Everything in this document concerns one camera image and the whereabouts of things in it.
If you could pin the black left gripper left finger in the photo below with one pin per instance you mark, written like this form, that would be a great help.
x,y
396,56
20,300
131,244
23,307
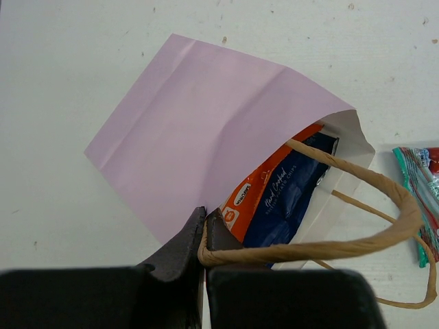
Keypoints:
x,y
163,291

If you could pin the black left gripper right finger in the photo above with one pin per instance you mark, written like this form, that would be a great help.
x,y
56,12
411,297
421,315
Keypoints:
x,y
255,296

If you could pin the orange fruit candy packet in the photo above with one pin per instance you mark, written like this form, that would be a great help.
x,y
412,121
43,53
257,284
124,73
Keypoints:
x,y
239,208

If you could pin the blue Burts chips bag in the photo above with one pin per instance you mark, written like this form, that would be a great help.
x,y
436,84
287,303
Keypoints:
x,y
284,201

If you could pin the lilac paper bag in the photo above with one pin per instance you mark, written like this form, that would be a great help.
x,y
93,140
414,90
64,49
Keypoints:
x,y
200,118

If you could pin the green red candy packet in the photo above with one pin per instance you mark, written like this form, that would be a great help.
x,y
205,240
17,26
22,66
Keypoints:
x,y
419,167

